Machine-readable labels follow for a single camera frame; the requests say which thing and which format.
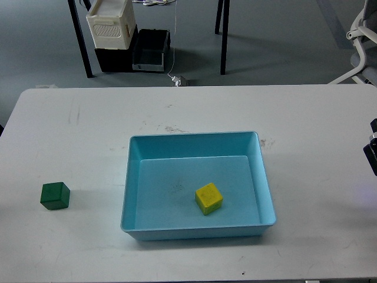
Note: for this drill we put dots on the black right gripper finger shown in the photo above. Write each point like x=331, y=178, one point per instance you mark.
x=370, y=149

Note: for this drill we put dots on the yellow cube block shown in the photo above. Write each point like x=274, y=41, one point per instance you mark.
x=208, y=198

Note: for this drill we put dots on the green cube block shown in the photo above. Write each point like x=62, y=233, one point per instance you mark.
x=55, y=196

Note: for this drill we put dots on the light blue plastic box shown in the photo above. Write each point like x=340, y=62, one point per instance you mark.
x=164, y=171

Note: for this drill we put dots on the white office chair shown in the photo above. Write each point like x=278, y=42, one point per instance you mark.
x=362, y=30

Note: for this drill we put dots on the white power adapter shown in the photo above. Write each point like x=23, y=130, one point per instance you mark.
x=180, y=81

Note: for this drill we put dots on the black table leg right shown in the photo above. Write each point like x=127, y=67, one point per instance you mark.
x=224, y=37

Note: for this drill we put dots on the black table leg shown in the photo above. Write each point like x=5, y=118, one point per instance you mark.
x=218, y=16
x=224, y=37
x=80, y=38

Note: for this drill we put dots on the black table leg rear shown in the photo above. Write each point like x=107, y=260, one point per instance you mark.
x=218, y=16

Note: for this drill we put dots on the black open bin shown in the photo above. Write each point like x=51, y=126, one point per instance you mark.
x=150, y=50

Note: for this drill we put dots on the black storage crate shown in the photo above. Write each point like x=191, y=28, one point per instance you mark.
x=117, y=61

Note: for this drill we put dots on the cream plastic crate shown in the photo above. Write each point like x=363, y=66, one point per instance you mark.
x=112, y=24

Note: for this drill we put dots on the black table leg left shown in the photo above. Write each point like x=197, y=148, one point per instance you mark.
x=80, y=38

